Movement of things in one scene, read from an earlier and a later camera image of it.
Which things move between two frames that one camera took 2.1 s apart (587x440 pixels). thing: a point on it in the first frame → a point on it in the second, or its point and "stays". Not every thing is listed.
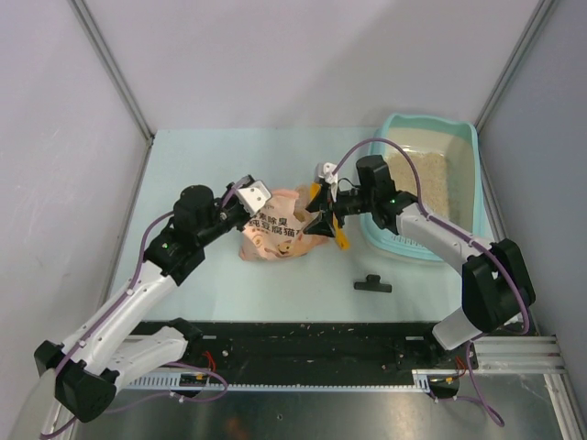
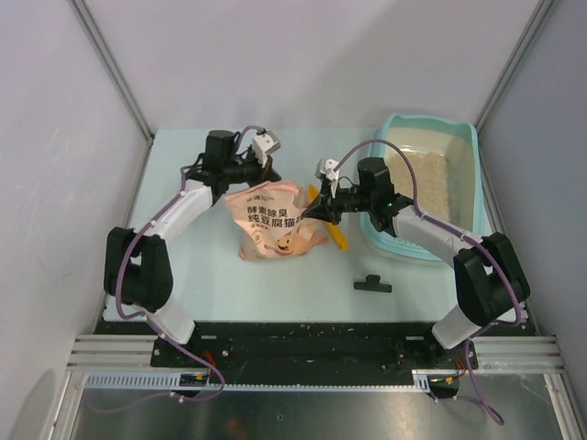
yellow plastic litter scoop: x=340 y=236 stays
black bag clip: x=372 y=283 stays
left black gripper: x=234 y=197 → x=265 y=171
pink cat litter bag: x=277 y=233 stays
